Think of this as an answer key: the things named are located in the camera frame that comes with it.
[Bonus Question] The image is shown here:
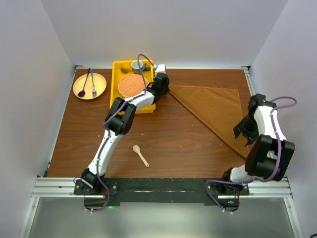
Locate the orange cloth napkin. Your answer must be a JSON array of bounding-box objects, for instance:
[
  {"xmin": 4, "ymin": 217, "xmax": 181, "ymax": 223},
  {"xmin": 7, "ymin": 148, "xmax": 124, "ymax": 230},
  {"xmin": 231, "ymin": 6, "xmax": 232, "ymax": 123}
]
[{"xmin": 169, "ymin": 85, "xmax": 249, "ymax": 158}]

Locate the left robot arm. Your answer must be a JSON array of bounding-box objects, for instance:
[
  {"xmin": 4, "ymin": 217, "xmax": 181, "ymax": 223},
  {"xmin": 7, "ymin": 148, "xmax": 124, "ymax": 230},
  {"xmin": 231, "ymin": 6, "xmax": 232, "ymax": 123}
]
[{"xmin": 80, "ymin": 71, "xmax": 169, "ymax": 194}]

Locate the dark green utensil in tray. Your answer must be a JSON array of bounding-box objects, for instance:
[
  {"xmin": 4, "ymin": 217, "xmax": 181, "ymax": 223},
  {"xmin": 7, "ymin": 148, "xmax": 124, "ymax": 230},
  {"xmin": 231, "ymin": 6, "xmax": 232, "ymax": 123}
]
[{"xmin": 142, "ymin": 63, "xmax": 151, "ymax": 71}]

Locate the woven orange round plate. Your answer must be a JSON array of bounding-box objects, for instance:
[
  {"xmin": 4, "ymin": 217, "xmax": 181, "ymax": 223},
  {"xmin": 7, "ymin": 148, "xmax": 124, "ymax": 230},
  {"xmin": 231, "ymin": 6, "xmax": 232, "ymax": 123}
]
[{"xmin": 118, "ymin": 74, "xmax": 149, "ymax": 98}]

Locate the white cup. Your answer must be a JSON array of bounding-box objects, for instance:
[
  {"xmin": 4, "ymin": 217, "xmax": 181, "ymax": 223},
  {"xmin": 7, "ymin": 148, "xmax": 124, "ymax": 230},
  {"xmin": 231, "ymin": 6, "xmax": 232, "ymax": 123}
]
[{"xmin": 131, "ymin": 60, "xmax": 144, "ymax": 74}]

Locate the yellow plastic tray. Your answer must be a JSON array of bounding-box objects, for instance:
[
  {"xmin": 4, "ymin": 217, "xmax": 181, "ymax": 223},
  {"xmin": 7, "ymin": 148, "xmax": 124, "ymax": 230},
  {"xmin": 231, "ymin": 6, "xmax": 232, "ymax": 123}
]
[{"xmin": 109, "ymin": 59, "xmax": 155, "ymax": 108}]

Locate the beige round plate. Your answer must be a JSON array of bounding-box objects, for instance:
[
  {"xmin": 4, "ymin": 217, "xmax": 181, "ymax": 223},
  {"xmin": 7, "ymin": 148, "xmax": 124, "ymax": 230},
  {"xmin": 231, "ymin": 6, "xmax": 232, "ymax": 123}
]
[{"xmin": 72, "ymin": 73, "xmax": 107, "ymax": 100}]

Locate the iridescent metal fork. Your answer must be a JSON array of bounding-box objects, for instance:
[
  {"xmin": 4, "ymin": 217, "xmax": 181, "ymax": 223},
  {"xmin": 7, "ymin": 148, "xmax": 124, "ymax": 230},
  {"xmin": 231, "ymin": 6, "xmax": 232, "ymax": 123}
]
[{"xmin": 90, "ymin": 68, "xmax": 97, "ymax": 98}]

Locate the purple metal spoon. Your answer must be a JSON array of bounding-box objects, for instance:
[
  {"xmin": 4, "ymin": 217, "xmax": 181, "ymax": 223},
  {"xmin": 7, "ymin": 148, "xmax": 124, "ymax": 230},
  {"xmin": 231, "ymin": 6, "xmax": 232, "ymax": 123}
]
[{"xmin": 77, "ymin": 68, "xmax": 91, "ymax": 98}]

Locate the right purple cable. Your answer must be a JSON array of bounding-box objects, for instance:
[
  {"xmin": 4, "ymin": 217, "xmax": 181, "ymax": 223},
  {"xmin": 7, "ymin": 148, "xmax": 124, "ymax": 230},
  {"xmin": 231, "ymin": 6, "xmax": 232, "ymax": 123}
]
[{"xmin": 205, "ymin": 96, "xmax": 297, "ymax": 215}]

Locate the purple cable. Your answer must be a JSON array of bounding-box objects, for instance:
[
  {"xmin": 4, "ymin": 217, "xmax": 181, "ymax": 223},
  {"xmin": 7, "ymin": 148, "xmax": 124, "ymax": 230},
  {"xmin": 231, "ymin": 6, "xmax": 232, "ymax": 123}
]
[
  {"xmin": 84, "ymin": 53, "xmax": 157, "ymax": 213},
  {"xmin": 205, "ymin": 96, "xmax": 297, "ymax": 215}
]

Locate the aluminium frame rail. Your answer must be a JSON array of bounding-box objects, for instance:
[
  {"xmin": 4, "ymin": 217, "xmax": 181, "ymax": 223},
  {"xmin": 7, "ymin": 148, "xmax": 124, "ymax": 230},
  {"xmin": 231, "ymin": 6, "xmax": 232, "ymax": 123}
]
[{"xmin": 241, "ymin": 65, "xmax": 293, "ymax": 199}]

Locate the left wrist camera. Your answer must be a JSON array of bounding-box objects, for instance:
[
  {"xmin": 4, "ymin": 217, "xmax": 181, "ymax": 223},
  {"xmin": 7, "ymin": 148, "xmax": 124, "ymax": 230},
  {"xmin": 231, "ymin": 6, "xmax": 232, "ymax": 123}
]
[{"xmin": 154, "ymin": 64, "xmax": 166, "ymax": 75}]

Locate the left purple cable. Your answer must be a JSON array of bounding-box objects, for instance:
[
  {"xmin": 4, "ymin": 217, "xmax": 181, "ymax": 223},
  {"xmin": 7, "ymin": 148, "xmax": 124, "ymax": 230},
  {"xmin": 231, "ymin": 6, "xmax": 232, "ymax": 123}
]
[{"xmin": 84, "ymin": 53, "xmax": 157, "ymax": 213}]

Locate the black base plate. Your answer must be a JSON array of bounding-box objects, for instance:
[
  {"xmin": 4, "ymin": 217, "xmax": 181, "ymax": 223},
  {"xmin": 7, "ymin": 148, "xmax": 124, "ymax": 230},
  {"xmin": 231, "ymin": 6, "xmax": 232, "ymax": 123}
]
[{"xmin": 74, "ymin": 178, "xmax": 250, "ymax": 208}]

